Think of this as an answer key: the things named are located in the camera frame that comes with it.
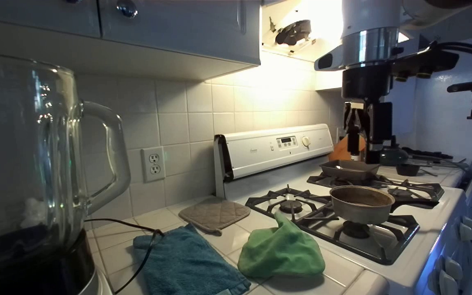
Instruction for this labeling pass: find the brown frying pan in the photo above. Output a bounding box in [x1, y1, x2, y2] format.
[328, 183, 413, 226]

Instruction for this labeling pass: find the black stove burner grate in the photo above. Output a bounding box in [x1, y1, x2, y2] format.
[244, 185, 421, 267]
[307, 162, 446, 211]

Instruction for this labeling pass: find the dark frying pan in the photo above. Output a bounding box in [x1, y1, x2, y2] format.
[318, 159, 382, 185]

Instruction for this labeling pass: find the metal cabinet knob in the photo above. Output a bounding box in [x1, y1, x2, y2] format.
[113, 0, 141, 18]

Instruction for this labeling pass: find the white wall outlet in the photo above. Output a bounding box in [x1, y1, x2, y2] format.
[141, 144, 167, 183]

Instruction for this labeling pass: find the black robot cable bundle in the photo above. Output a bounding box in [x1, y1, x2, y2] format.
[438, 39, 472, 65]

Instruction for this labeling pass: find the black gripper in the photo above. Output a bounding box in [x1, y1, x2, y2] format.
[341, 65, 397, 165]

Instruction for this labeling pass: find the white stove burner knob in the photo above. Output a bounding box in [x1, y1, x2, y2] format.
[457, 216, 472, 242]
[444, 254, 464, 283]
[438, 268, 459, 295]

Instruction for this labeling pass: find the black blender power cable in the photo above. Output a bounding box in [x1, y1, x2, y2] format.
[84, 216, 166, 295]

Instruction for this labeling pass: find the white gas stove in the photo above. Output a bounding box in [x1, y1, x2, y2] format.
[212, 121, 472, 295]

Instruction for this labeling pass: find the green cloth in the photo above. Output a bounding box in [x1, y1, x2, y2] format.
[236, 211, 326, 282]

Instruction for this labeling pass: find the wooden knife block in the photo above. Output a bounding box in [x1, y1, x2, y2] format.
[326, 134, 371, 164]

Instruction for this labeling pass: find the glass blender jar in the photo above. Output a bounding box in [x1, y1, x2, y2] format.
[0, 50, 133, 275]

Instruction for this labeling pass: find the grey upper cabinet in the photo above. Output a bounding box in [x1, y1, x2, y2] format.
[0, 0, 264, 82]

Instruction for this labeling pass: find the small black skillet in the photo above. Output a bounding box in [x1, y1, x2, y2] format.
[395, 160, 439, 177]

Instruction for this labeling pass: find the teal towel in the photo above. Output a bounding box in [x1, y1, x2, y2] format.
[131, 223, 253, 295]

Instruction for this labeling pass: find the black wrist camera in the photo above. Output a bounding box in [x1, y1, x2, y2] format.
[390, 46, 461, 80]

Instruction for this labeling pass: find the grey pot holder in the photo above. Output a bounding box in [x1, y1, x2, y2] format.
[177, 196, 253, 236]

